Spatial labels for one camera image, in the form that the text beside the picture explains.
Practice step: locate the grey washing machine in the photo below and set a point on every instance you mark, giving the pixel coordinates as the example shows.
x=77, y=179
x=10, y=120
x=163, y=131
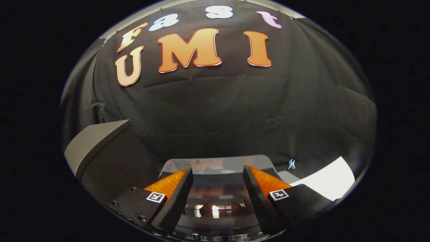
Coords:
x=218, y=238

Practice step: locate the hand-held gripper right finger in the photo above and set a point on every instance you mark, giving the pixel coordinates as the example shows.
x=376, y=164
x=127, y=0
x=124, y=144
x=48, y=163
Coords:
x=260, y=201

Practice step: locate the light blue clip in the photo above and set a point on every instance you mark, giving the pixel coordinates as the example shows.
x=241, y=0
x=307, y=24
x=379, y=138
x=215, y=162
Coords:
x=291, y=164

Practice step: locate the grey box stand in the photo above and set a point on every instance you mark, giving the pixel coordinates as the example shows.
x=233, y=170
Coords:
x=94, y=141

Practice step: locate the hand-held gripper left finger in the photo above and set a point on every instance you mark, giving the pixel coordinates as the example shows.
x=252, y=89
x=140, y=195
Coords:
x=173, y=205

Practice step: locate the dark washing machine lid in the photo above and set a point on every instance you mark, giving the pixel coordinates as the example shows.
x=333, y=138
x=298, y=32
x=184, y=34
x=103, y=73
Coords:
x=215, y=165

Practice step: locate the white sheet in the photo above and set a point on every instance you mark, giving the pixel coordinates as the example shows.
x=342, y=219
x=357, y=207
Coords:
x=331, y=181

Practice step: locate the row of black cloth clips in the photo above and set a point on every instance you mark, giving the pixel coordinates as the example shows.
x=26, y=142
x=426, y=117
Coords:
x=117, y=31

